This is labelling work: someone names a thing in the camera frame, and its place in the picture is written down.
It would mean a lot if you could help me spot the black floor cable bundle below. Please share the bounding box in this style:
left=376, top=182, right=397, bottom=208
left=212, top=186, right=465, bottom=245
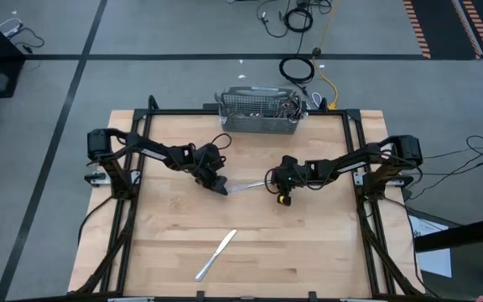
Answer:
left=411, top=133, right=483, bottom=200

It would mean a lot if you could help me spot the white floor cable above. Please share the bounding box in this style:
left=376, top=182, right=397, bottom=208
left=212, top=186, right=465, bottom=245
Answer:
left=0, top=16, right=21, bottom=37

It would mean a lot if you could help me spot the yellow extension cord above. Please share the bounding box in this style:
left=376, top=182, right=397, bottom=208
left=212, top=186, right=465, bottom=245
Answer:
left=311, top=0, right=340, bottom=111

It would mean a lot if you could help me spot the metal wire cutlery basket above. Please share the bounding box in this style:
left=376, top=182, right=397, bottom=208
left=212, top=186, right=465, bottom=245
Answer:
left=215, top=86, right=309, bottom=136

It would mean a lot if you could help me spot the coiled black cable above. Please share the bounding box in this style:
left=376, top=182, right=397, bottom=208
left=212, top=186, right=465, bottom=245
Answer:
left=282, top=6, right=314, bottom=34
left=278, top=55, right=315, bottom=85

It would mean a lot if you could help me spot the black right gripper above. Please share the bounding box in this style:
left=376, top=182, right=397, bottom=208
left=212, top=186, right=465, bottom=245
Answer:
left=266, top=162, right=312, bottom=208

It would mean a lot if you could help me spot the silver knife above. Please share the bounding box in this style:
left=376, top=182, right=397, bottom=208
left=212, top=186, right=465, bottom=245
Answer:
left=226, top=179, right=271, bottom=195
left=194, top=228, right=238, bottom=283

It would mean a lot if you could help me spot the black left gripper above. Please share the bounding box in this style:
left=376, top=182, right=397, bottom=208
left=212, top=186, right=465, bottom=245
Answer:
left=190, top=160, right=230, bottom=197

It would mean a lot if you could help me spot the silver spoon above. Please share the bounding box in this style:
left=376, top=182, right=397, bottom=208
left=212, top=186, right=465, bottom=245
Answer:
left=278, top=94, right=304, bottom=121

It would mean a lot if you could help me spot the white paper sheet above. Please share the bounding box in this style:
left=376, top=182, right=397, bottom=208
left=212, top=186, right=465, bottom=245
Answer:
left=408, top=212, right=453, bottom=279

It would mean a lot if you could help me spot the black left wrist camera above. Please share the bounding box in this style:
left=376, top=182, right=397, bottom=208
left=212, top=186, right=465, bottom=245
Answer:
left=200, top=143, right=226, bottom=165

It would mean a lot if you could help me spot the black table frame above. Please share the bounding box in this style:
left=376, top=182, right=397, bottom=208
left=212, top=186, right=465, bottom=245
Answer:
left=71, top=94, right=427, bottom=302

